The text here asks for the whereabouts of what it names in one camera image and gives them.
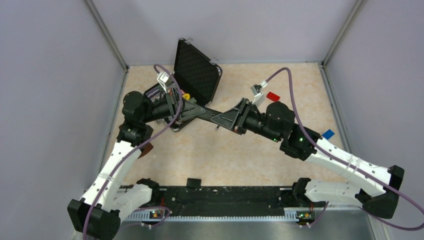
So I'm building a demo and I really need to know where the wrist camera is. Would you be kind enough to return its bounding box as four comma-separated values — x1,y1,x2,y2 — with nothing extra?
156,71,173,93
250,84,265,107

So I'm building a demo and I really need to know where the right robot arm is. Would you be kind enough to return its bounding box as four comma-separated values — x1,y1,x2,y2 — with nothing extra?
211,99,405,219

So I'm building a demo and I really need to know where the brown leather pouch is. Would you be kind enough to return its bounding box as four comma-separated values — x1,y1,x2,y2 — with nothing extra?
138,143,154,159

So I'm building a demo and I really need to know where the black battery cover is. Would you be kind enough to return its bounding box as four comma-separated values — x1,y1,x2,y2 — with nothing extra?
186,178,202,189

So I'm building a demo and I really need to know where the yellow round poker chip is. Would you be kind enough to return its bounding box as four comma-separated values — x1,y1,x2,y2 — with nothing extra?
182,93,191,101

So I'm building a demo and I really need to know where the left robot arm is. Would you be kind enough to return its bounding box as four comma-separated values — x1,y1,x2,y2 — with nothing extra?
67,88,206,240

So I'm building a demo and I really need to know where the purple cable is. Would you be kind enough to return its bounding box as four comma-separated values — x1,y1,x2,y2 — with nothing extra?
82,63,184,240
261,67,424,232

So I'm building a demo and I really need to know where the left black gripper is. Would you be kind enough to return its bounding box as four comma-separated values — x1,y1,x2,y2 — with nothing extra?
141,86,207,123

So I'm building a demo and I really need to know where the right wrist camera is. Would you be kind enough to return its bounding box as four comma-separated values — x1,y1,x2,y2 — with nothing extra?
250,84,265,107

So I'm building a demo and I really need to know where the black poker chip case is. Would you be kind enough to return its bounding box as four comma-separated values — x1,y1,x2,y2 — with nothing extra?
143,38,222,130

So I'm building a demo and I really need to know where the toy brick train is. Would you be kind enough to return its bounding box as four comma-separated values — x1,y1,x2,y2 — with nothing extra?
322,129,335,140

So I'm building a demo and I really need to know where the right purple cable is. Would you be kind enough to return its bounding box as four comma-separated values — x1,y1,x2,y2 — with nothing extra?
261,67,424,232

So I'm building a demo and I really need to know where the black remote control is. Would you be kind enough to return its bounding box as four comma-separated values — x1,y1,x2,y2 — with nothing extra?
195,107,228,128

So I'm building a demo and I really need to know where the red toy brick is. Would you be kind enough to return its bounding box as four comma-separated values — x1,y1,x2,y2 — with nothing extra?
266,91,281,102

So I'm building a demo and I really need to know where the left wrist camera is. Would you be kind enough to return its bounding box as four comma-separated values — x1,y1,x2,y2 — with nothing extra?
156,71,173,93

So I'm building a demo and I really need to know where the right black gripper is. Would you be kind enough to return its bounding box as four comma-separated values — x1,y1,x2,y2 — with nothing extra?
212,97,282,143

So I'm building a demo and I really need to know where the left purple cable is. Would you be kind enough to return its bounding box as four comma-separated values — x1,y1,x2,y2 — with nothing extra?
82,63,184,240

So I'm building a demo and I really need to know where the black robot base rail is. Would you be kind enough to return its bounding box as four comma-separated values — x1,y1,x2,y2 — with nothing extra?
119,178,332,228

